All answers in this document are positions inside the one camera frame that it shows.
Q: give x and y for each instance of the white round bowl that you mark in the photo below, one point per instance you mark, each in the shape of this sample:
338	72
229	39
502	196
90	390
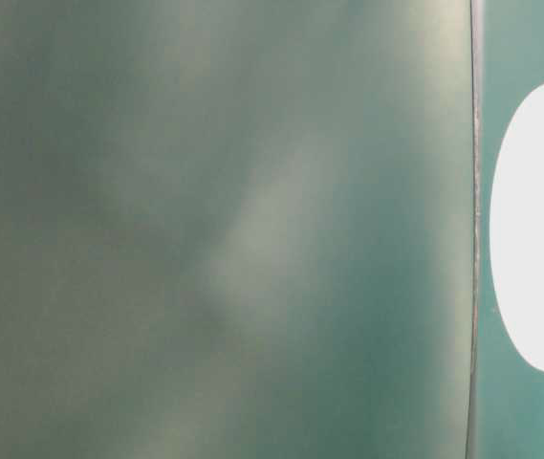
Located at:
516	229

